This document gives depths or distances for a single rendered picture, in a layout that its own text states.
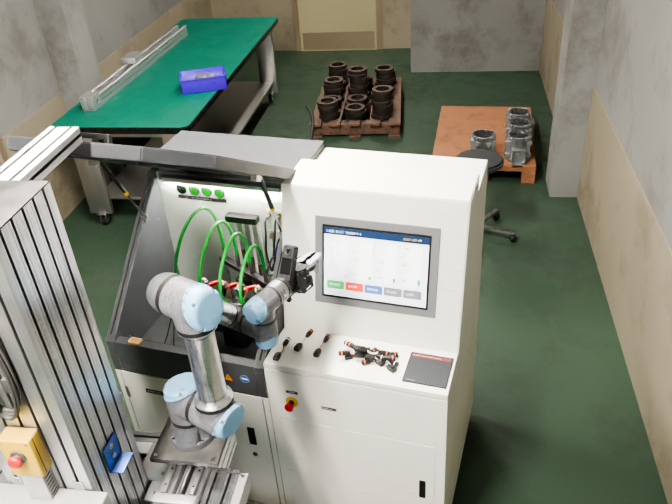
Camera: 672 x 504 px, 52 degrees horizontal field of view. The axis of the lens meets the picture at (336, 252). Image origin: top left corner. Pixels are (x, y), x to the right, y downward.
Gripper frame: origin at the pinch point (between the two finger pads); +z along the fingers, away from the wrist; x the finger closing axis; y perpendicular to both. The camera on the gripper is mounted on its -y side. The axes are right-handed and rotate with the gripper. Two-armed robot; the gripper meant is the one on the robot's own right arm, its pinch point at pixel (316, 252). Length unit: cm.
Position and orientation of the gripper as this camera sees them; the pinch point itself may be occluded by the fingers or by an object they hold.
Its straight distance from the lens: 230.2
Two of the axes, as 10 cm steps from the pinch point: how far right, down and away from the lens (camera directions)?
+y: 1.8, 8.6, 4.8
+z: 5.6, -4.8, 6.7
